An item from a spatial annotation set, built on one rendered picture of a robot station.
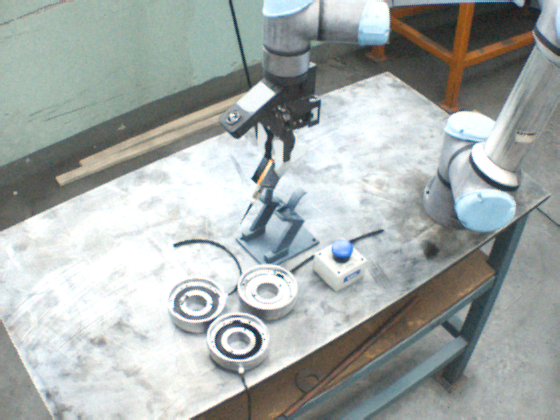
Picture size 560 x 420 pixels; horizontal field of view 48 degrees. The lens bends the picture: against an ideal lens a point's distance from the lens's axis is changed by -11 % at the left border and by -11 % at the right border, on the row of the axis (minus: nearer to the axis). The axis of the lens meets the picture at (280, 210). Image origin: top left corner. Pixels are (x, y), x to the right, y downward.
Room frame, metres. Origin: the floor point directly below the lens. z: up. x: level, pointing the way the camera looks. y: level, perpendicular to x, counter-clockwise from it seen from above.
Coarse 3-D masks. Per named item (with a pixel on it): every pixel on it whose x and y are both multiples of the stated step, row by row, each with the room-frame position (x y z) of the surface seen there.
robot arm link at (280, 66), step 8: (264, 56) 0.94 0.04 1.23; (272, 56) 0.92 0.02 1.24; (280, 56) 0.92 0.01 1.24; (288, 56) 0.92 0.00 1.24; (296, 56) 0.99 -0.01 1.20; (304, 56) 0.93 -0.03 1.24; (264, 64) 0.94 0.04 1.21; (272, 64) 0.92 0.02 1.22; (280, 64) 0.92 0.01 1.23; (288, 64) 0.92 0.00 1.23; (296, 64) 0.92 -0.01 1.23; (304, 64) 0.93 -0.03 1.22; (272, 72) 0.92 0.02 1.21; (280, 72) 0.92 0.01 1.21; (288, 72) 0.92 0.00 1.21; (296, 72) 0.92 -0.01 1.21; (304, 72) 0.93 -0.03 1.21
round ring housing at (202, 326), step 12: (216, 288) 0.80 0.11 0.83; (168, 300) 0.76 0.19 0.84; (192, 300) 0.78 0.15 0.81; (204, 300) 0.78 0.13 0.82; (192, 312) 0.74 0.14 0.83; (204, 312) 0.75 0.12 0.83; (216, 312) 0.75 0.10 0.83; (180, 324) 0.72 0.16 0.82; (192, 324) 0.72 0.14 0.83; (204, 324) 0.72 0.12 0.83
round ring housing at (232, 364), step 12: (216, 324) 0.72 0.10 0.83; (252, 324) 0.73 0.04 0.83; (264, 324) 0.72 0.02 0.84; (228, 336) 0.70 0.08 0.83; (240, 336) 0.71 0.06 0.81; (252, 336) 0.70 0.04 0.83; (264, 336) 0.70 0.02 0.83; (228, 348) 0.67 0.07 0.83; (252, 348) 0.68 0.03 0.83; (264, 348) 0.67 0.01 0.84; (216, 360) 0.65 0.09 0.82; (228, 360) 0.64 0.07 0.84; (240, 360) 0.64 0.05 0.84; (252, 360) 0.65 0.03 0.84
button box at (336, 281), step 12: (324, 252) 0.89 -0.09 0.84; (324, 264) 0.86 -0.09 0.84; (336, 264) 0.86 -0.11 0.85; (348, 264) 0.86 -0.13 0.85; (360, 264) 0.87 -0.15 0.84; (324, 276) 0.86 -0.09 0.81; (336, 276) 0.84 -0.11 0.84; (348, 276) 0.85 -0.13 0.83; (360, 276) 0.87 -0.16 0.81; (336, 288) 0.83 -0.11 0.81
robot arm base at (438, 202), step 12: (432, 180) 1.10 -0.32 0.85; (444, 180) 1.06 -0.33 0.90; (432, 192) 1.07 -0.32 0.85; (444, 192) 1.05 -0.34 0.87; (432, 204) 1.05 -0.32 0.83; (444, 204) 1.04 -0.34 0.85; (432, 216) 1.04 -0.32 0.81; (444, 216) 1.03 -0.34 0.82; (456, 216) 1.03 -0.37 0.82; (456, 228) 1.01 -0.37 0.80; (468, 228) 1.02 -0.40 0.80
